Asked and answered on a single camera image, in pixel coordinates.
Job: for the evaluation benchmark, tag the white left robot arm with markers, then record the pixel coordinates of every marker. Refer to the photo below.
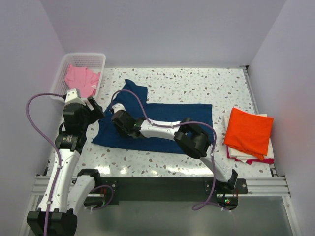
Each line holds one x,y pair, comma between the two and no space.
56,215

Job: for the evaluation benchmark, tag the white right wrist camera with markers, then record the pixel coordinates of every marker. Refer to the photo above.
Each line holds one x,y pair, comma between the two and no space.
117,107

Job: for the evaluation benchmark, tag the orange folded t-shirt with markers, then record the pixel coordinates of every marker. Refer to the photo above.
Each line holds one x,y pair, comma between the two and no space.
248,131

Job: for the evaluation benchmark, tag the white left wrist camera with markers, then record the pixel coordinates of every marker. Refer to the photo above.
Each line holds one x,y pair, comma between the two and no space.
73,97

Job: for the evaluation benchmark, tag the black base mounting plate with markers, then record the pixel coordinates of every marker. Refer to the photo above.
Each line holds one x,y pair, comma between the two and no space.
166,189

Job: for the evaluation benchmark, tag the aluminium frame rail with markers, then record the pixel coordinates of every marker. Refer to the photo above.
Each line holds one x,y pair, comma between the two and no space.
274,186

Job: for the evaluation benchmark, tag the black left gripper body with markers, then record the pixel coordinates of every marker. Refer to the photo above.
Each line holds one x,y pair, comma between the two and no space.
90,116

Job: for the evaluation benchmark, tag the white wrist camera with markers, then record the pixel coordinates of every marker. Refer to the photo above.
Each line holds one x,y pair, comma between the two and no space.
73,97
117,107

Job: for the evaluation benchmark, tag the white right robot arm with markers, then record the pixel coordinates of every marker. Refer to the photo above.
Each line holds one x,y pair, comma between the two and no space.
187,134

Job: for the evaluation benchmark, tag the white plastic basket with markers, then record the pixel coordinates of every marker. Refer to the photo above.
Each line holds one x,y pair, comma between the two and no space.
93,61

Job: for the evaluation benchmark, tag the pink t-shirt in basket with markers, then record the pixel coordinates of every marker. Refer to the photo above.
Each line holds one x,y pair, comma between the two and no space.
83,79

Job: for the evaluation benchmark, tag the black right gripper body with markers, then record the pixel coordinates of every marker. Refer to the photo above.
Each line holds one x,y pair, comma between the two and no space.
122,130

